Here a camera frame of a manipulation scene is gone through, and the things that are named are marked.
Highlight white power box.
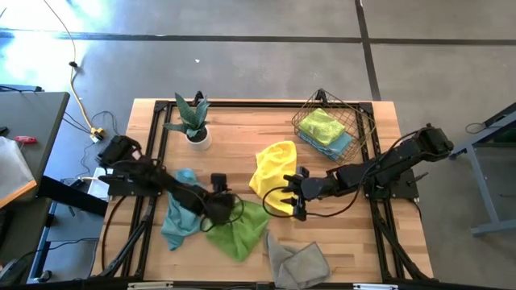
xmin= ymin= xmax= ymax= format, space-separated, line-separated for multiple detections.
xmin=86 ymin=167 xmax=110 ymax=201

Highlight yellow microfiber towel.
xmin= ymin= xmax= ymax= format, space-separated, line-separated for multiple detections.
xmin=248 ymin=140 xmax=298 ymax=217

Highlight black angled panel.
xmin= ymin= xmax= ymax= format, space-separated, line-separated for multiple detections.
xmin=38 ymin=176 xmax=109 ymax=218

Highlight teal microfiber towel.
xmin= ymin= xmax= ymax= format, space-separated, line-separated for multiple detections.
xmin=160 ymin=168 xmax=210 ymax=251

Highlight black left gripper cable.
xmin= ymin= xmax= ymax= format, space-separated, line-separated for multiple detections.
xmin=199 ymin=192 xmax=246 ymax=234

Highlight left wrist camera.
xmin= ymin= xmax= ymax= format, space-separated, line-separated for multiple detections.
xmin=210 ymin=172 xmax=228 ymax=193

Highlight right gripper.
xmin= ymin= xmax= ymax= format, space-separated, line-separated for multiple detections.
xmin=281 ymin=166 xmax=338 ymax=222

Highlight grey desk wooden edge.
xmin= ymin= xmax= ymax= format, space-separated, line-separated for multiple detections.
xmin=0 ymin=91 xmax=70 ymax=210

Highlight lime green microfiber towel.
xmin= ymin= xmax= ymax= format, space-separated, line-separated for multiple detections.
xmin=298 ymin=107 xmax=347 ymax=147

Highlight light blue microfiber towel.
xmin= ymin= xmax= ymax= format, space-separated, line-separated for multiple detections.
xmin=298 ymin=130 xmax=353 ymax=161

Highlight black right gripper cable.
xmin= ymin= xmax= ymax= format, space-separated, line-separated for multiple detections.
xmin=261 ymin=184 xmax=366 ymax=219

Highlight yellow extension cable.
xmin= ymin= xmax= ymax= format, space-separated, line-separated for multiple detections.
xmin=42 ymin=0 xmax=106 ymax=143

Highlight grey microfiber towel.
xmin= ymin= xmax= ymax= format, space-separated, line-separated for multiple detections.
xmin=264 ymin=231 xmax=331 ymax=290

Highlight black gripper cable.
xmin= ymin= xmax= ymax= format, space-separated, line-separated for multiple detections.
xmin=261 ymin=184 xmax=366 ymax=219
xmin=199 ymin=192 xmax=246 ymax=234

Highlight thin black floor cable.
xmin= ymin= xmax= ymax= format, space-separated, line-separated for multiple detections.
xmin=62 ymin=110 xmax=124 ymax=172

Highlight black aluminium table frame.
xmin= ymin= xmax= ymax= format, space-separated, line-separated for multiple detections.
xmin=91 ymin=88 xmax=435 ymax=285

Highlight white plastic bag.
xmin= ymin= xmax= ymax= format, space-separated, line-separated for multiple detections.
xmin=0 ymin=135 xmax=36 ymax=201

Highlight grey metal table frame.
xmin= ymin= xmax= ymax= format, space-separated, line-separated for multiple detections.
xmin=445 ymin=102 xmax=516 ymax=237

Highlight potted plant white pot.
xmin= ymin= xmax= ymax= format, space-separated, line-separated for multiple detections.
xmin=163 ymin=92 xmax=213 ymax=152

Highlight dark green microfiber towel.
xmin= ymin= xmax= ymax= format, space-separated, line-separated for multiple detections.
xmin=205 ymin=200 xmax=271 ymax=263

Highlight copper wire basket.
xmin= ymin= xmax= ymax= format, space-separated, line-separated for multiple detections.
xmin=291 ymin=88 xmax=378 ymax=164

